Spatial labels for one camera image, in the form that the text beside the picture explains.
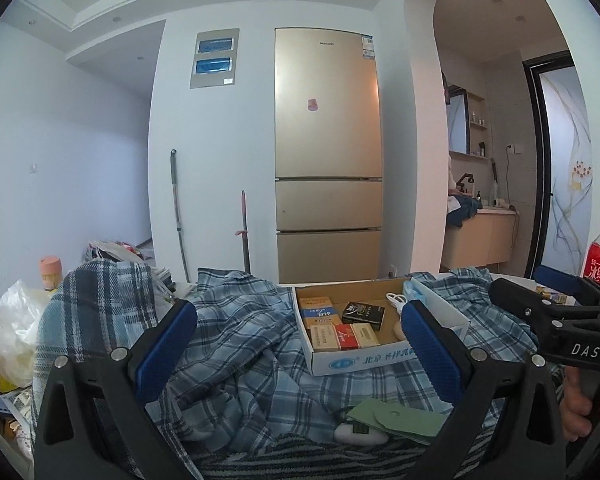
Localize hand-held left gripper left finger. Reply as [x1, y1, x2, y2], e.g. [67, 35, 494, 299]
[34, 298, 198, 480]

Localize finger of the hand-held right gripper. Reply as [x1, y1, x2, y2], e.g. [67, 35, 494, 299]
[489, 277, 600, 342]
[534, 265, 600, 307]

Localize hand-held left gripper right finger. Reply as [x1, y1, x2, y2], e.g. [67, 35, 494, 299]
[400, 300, 567, 480]

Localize cardboard box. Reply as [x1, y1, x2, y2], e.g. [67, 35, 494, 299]
[294, 277, 471, 377]

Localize blue face mask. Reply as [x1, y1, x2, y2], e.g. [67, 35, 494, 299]
[402, 280, 431, 304]

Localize black packet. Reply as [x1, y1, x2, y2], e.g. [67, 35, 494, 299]
[341, 301, 385, 332]

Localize blue plaid shirt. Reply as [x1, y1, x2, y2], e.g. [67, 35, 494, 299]
[32, 260, 563, 480]

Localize yellow and blue packet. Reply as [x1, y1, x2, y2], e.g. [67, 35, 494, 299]
[302, 308, 339, 330]

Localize person's right hand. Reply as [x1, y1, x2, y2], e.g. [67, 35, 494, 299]
[560, 367, 600, 441]

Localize small yellow box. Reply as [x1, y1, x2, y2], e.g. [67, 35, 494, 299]
[536, 286, 569, 305]

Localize wooden vanity cabinet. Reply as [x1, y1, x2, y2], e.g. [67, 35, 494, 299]
[441, 210, 518, 271]

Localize green pouch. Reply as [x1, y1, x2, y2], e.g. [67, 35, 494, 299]
[347, 399, 452, 446]

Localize red and tan packet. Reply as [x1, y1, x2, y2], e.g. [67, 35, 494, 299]
[310, 323, 381, 352]

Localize blue clothes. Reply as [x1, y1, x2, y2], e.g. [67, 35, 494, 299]
[447, 195, 483, 228]

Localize white charger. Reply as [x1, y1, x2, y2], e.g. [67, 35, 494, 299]
[334, 422, 389, 446]

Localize printed newspaper pile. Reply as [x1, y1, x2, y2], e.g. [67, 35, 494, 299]
[87, 240, 156, 266]

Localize patterned glass door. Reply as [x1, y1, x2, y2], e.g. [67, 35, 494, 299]
[535, 65, 594, 286]

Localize white plastic bag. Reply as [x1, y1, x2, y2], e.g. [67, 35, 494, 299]
[0, 280, 51, 389]

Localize grey striped cloth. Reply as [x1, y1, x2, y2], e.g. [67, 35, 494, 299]
[195, 435, 481, 480]

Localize bathroom mirror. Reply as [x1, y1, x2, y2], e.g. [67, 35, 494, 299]
[445, 87, 470, 155]

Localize gold refrigerator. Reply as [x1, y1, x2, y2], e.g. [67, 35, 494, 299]
[274, 27, 384, 285]

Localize silver electrical panel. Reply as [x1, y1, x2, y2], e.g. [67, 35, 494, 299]
[188, 27, 240, 91]

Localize black door frame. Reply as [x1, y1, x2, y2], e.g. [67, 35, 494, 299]
[522, 52, 576, 281]

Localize grey mop handle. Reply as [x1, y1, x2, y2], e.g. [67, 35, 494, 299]
[170, 149, 191, 283]

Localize wall niche shelf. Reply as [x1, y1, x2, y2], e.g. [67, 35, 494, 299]
[467, 92, 491, 159]

